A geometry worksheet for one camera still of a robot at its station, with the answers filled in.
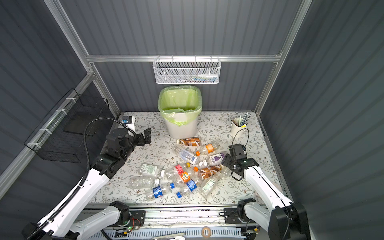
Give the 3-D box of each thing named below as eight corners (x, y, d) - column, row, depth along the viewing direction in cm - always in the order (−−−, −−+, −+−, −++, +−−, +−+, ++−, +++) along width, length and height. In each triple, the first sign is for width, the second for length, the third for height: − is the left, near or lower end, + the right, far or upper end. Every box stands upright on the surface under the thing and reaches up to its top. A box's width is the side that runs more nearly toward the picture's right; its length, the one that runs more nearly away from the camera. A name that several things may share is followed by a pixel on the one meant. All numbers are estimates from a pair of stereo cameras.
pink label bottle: (163, 181, 86) (162, 178, 83) (161, 173, 90) (160, 170, 86) (184, 174, 89) (183, 171, 86) (181, 166, 92) (181, 163, 89)
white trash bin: (169, 144, 104) (161, 115, 81) (170, 137, 108) (163, 107, 84) (199, 144, 104) (200, 115, 81) (199, 137, 108) (200, 107, 84)
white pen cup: (231, 137, 108) (234, 127, 99) (229, 127, 114) (232, 117, 105) (242, 137, 108) (246, 127, 99) (240, 127, 114) (244, 117, 105)
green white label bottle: (140, 176, 89) (138, 173, 86) (142, 166, 93) (140, 163, 90) (159, 176, 89) (157, 173, 86) (160, 166, 93) (159, 163, 90)
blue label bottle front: (152, 198, 81) (150, 196, 77) (155, 181, 87) (153, 178, 83) (164, 198, 81) (163, 196, 77) (167, 181, 87) (165, 178, 83)
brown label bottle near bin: (177, 145, 103) (176, 141, 99) (178, 139, 106) (178, 135, 102) (198, 148, 101) (199, 144, 97) (199, 142, 105) (200, 138, 100)
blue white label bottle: (172, 152, 97) (172, 149, 94) (177, 147, 100) (177, 143, 97) (193, 165, 91) (193, 162, 88) (198, 159, 94) (198, 156, 91)
